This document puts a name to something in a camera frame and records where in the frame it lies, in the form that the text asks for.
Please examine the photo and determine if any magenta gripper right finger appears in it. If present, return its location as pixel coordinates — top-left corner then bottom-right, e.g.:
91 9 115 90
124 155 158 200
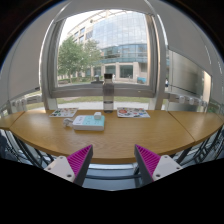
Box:
134 145 182 185

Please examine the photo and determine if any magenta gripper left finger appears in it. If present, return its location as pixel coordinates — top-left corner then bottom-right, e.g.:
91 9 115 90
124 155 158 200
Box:
45 145 93 186

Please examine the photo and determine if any white charger plug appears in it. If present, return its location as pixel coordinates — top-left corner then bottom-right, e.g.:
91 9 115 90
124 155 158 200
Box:
94 112 102 120

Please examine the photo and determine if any white power strip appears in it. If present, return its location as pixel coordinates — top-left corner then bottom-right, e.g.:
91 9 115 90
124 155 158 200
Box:
72 115 105 131

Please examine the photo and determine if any left sticker sheet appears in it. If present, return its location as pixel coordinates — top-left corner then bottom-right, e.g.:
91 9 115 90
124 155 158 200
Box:
50 108 77 118

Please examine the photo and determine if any sticker sheet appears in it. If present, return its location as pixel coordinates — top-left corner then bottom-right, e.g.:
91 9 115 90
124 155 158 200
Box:
117 107 150 118
50 108 77 118

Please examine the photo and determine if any right sticker sheet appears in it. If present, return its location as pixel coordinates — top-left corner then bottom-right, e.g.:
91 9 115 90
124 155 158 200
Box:
117 107 150 118

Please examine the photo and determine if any clear water bottle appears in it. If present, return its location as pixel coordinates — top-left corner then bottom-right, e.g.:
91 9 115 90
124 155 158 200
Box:
103 73 114 113

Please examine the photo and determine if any white coiled cable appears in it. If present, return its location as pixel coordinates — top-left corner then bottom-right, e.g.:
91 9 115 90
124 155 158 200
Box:
62 117 75 128

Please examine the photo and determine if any grey window frame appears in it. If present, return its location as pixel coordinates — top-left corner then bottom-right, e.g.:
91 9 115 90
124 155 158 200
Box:
40 9 166 110

